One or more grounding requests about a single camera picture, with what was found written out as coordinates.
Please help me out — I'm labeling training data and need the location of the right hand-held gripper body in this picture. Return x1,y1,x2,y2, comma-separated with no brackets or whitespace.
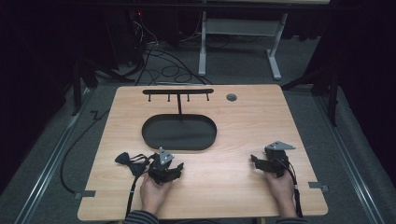
260,141,296,178

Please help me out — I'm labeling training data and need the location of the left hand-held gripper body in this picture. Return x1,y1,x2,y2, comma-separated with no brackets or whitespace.
148,147,180,185

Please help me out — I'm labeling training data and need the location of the black bow tie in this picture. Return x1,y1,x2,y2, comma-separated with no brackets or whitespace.
114,151,156,177

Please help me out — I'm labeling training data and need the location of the person's left hand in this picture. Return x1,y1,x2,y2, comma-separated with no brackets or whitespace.
139,173,173,217

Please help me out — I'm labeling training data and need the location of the person's right hand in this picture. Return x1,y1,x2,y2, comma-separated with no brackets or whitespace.
263,169,299,219

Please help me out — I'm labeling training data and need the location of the black hook rack with tray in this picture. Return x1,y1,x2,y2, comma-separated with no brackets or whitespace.
141,88,218,152

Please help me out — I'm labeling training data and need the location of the black metal stand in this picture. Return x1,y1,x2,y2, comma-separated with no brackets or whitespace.
280,62,341,128
70,58,135,117

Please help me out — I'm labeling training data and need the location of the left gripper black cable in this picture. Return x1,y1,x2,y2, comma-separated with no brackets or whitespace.
124,171,151,219

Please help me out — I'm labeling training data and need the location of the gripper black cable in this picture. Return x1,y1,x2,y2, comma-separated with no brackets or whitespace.
274,157,304,219
124,171,151,219

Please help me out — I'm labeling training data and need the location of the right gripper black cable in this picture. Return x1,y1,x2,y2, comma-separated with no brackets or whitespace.
274,157,304,219

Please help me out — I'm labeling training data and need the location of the grey table bracket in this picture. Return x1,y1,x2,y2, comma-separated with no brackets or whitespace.
307,181,330,193
73,189,97,201

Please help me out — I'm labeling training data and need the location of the metal floor rail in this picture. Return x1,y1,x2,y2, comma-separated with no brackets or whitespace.
312,94,387,224
13,88,94,224

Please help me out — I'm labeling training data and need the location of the long black floor cable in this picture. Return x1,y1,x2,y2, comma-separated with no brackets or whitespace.
59,108,110,194

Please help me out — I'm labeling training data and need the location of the bundle of black floor cables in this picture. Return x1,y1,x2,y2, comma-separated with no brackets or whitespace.
133,12,213,87

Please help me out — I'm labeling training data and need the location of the white metal desk frame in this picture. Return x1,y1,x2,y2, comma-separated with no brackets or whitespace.
197,10,290,81

